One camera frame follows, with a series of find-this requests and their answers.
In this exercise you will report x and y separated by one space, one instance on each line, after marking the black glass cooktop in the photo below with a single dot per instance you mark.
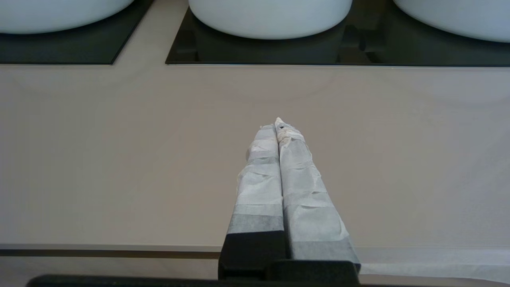
79 48

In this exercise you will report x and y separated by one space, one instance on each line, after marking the white cooking pot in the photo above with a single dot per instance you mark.
271 18
59 16
470 18

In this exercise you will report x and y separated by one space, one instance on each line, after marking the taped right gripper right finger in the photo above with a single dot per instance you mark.
310 207

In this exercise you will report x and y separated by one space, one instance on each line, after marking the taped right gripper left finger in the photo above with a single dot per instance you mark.
259 191

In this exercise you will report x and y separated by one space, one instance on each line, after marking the right black mat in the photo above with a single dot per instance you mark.
279 52

